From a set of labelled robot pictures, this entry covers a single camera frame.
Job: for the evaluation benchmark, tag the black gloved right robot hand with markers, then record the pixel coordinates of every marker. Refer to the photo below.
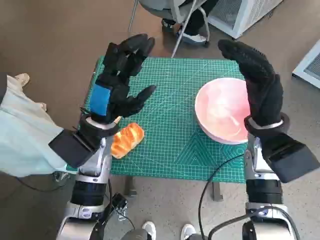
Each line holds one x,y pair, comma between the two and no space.
265,95

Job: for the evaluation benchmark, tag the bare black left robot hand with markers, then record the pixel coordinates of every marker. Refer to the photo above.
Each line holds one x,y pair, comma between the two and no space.
117,75

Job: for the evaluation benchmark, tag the pink bowl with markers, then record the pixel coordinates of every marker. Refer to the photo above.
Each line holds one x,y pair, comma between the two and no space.
220,107

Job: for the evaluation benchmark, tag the long orange toy bread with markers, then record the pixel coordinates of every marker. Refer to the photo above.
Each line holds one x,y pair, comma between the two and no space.
127,140

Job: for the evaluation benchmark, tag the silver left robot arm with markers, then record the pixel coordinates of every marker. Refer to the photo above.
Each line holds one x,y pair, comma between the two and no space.
87,190

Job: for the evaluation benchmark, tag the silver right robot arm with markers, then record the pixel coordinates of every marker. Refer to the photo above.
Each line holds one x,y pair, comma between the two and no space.
262,190

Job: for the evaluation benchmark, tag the white vented appliance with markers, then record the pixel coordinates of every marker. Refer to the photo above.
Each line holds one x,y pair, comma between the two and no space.
310,65

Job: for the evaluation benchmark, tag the green cutting mat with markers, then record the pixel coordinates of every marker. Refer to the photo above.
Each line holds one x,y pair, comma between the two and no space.
170,100

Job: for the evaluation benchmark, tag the white mesh cabinet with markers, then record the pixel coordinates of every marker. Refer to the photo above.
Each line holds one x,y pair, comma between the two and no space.
250,15

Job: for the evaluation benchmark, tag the grey office chair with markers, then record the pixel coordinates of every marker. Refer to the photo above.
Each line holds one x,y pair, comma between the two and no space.
172,7

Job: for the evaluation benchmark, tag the person on chair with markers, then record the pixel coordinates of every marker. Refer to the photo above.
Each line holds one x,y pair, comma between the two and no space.
197,17

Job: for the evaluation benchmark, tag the grey metal table leg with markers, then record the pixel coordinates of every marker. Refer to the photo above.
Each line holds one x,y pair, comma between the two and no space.
217,191
130,186

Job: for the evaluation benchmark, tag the person in light clothing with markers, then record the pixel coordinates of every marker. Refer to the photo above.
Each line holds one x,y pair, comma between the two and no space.
22,130

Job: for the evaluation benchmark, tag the person with white shoes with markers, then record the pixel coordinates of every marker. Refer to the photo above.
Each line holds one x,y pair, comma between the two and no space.
149,228

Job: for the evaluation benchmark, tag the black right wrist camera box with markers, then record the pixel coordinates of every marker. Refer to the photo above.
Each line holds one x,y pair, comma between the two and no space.
287,155

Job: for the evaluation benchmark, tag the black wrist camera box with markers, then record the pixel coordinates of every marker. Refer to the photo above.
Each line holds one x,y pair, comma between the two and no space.
70,147
287,155

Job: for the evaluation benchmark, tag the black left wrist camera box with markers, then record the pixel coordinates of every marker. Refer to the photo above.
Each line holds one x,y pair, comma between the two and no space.
70,147

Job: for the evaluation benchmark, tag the black metal bracket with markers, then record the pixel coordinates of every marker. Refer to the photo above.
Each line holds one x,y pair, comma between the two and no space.
120,201

